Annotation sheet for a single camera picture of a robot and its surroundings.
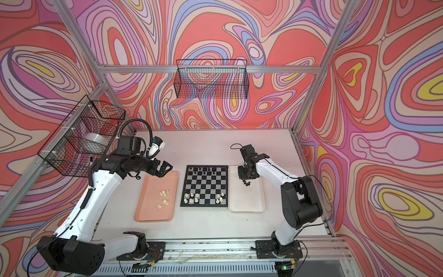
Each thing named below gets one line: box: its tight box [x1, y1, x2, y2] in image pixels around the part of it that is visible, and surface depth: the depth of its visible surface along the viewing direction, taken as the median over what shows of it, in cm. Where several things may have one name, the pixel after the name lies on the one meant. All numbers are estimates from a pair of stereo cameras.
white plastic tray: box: [227, 165, 266, 214], surface depth 92 cm
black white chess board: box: [179, 164, 229, 208], surface depth 93 cm
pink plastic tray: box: [133, 170, 179, 223], surface depth 88 cm
